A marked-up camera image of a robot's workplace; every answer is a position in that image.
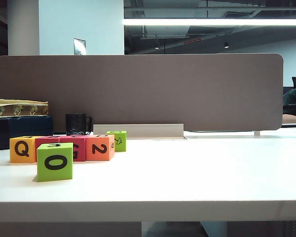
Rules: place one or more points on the green block with letter U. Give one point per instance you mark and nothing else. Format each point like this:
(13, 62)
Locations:
(122, 146)

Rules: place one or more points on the orange block with number 2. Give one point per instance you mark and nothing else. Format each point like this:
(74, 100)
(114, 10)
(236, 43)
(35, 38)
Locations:
(91, 155)

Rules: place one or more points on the pink block with number 5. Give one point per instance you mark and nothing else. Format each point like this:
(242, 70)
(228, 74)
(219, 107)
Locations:
(80, 153)

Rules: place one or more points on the green block with letter O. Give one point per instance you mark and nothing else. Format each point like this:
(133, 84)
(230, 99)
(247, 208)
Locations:
(64, 172)

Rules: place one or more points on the pink block with letter T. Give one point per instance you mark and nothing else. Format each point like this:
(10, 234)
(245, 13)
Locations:
(47, 142)

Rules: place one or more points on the yellow block with letter Q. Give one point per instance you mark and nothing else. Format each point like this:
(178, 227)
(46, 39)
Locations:
(13, 155)

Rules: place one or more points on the brown desk divider panel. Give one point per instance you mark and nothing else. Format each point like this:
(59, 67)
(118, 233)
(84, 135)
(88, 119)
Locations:
(187, 93)

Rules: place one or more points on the black mug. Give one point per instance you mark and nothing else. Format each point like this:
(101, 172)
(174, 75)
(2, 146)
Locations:
(75, 124)

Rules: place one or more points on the red LED ceiling sign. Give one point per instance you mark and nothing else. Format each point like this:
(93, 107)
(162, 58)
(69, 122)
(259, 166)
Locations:
(192, 41)

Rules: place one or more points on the black ceiling spotlight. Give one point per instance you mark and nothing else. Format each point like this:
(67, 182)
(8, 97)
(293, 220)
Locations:
(227, 45)

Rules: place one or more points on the dark blue case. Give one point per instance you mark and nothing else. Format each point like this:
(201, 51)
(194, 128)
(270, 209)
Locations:
(19, 128)

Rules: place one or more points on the yellow patterned box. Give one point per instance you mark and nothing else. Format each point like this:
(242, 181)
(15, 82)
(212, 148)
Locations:
(19, 108)

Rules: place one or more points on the long ceiling light strip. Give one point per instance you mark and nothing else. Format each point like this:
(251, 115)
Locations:
(236, 21)

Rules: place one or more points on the paper wall sign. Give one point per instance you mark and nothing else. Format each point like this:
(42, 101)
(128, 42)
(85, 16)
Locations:
(79, 46)

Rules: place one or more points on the white divider foot bracket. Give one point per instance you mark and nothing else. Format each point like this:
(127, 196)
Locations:
(257, 133)

